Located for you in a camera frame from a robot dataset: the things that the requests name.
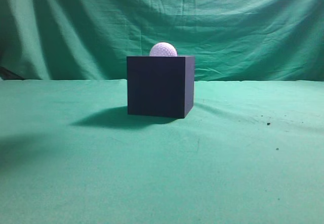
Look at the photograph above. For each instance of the green table cloth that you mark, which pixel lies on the green table cloth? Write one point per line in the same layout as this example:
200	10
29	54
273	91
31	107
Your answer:
248	152

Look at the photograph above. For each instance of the green backdrop cloth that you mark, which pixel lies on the green backdrop cloth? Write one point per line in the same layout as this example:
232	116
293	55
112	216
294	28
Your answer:
230	39

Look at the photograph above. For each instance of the white golf ball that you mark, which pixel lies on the white golf ball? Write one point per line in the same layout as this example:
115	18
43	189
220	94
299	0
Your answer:
163	49

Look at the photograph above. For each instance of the dark blue cube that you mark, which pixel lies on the dark blue cube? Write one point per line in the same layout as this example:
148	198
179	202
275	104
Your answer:
160	86

